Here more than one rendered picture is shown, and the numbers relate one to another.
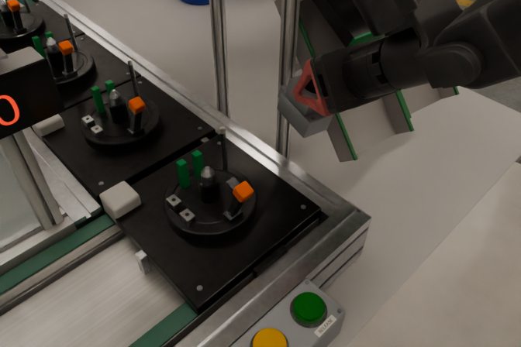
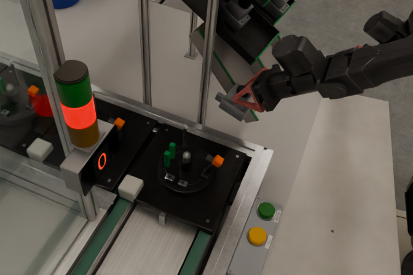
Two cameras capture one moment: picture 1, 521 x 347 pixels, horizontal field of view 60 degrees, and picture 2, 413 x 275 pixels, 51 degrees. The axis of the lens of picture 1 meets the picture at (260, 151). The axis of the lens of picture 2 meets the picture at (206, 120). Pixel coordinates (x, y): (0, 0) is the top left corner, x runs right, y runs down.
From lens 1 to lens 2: 0.49 m
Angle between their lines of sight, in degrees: 21
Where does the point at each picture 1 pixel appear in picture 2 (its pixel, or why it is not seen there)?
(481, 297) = (333, 174)
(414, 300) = (303, 188)
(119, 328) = (166, 259)
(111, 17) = not seen: outside the picture
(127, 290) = (157, 238)
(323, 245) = (257, 174)
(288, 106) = (228, 105)
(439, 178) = (289, 110)
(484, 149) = not seen: hidden behind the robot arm
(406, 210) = (279, 136)
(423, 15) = (316, 68)
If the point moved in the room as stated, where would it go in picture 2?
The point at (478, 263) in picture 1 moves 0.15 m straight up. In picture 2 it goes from (326, 156) to (342, 123)
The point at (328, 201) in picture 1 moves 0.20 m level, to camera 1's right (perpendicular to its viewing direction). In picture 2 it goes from (246, 148) to (310, 128)
